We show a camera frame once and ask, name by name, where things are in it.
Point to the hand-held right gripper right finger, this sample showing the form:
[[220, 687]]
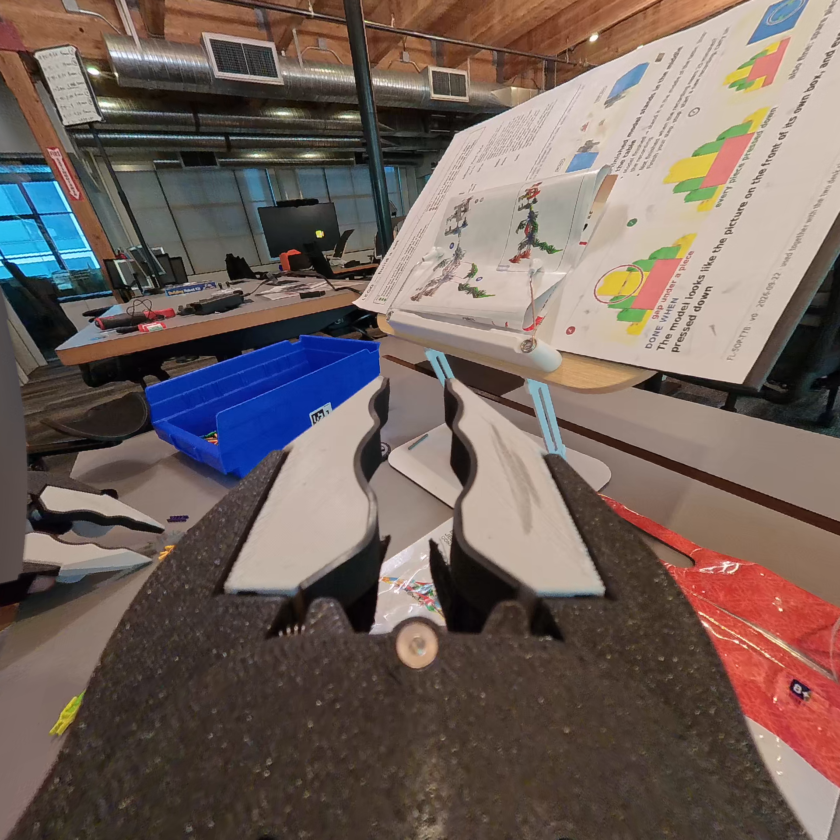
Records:
[[518, 518]]

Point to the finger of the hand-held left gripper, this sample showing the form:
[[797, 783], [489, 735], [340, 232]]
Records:
[[79, 558], [92, 512]]

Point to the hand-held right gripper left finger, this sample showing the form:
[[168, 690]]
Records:
[[302, 518]]

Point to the black chair seat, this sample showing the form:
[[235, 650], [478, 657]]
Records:
[[105, 417]]

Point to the blue plastic bin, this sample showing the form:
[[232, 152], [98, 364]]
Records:
[[262, 407]]

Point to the pile of toy construction pieces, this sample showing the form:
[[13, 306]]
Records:
[[208, 438]]

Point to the clear bag of toy pieces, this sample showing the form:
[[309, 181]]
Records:
[[410, 577]]

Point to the lime green toy piece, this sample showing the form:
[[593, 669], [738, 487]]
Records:
[[65, 715]]

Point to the white page holder bar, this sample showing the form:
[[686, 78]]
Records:
[[459, 331]]

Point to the grey desk with wooden edge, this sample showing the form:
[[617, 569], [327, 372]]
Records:
[[197, 328]]

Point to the black electronic device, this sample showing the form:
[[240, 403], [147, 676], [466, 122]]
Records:
[[213, 304]]

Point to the small black monitor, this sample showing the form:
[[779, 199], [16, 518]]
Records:
[[145, 266]]

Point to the large window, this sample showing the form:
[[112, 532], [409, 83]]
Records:
[[39, 223]]

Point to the blue cardboard box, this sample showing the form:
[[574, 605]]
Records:
[[190, 288]]

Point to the open instruction booklet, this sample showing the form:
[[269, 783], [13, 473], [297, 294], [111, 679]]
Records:
[[485, 262]]

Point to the black computer monitor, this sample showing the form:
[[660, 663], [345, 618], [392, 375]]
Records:
[[295, 226]]

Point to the red arrow sign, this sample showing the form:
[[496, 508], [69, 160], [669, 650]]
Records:
[[64, 170]]

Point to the laminated instruction sheet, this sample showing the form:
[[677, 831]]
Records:
[[722, 197]]

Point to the dark metal pole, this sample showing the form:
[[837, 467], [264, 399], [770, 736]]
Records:
[[367, 131]]

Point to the white air vent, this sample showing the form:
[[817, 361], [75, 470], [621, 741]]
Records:
[[241, 59], [449, 84]]

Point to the white wall board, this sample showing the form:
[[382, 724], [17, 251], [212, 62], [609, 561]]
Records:
[[69, 85]]

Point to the silver air duct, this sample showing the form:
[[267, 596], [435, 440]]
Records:
[[164, 62]]

